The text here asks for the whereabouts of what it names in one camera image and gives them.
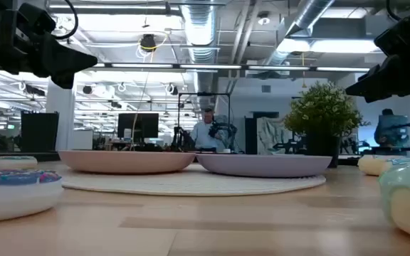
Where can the grey wall vent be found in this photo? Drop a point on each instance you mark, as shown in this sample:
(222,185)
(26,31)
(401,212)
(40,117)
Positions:
(266,89)

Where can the purple round plate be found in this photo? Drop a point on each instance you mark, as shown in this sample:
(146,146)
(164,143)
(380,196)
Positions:
(262,165)

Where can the pale draped cloth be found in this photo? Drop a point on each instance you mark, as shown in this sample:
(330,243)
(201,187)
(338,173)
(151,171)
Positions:
(269,137)

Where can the small purple sprinkled donut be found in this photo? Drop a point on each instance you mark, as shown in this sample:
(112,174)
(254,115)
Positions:
(13,199)

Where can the overhead LED light bar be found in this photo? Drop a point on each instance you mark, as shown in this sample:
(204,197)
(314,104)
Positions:
(208,66)

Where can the white iced sprinkled donut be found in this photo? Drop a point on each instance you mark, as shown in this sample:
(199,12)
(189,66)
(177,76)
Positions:
(370,165)

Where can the pink round plate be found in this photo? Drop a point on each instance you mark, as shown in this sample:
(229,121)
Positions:
(126,161)

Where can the person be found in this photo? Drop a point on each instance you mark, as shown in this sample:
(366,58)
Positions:
(390,129)
(203,135)

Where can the black computer monitor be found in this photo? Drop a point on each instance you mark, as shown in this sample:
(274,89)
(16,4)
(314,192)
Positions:
(144,124)

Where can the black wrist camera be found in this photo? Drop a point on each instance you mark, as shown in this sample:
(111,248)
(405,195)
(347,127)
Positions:
(397,39)
(34,19)

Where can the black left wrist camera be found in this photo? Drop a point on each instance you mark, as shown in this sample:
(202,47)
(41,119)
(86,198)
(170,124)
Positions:
(34,19)

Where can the small teal iced donut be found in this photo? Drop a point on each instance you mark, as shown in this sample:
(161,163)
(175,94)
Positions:
(15,163)

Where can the black ceiling camera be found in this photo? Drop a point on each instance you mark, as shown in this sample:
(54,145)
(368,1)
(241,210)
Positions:
(148,42)

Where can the dark cabinet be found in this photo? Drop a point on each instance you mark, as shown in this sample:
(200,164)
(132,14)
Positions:
(250,135)

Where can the black tall cabinet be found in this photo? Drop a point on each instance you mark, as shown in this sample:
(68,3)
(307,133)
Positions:
(39,131)

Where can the green potted plant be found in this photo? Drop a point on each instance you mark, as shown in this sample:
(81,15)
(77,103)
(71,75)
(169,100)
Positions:
(322,110)

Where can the thin black background frame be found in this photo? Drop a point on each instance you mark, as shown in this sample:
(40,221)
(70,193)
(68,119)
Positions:
(205,94)

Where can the black background robot arm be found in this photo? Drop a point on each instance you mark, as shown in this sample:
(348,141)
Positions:
(181,140)
(290,146)
(226,135)

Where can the white round woven placemat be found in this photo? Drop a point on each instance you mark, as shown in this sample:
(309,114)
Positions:
(190,185)

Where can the silver smooth ventilation duct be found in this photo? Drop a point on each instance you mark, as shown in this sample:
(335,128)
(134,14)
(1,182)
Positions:
(308,14)

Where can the white ceiling sensor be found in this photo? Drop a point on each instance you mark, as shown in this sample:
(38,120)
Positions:
(263,19)

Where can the silver ribbed ventilation duct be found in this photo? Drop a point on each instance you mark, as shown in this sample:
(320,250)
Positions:
(199,28)

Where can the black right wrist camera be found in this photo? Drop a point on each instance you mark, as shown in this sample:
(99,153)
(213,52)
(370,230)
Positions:
(397,39)

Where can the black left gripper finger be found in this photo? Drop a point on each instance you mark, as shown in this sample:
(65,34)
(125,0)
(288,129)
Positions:
(66,58)
(62,80)

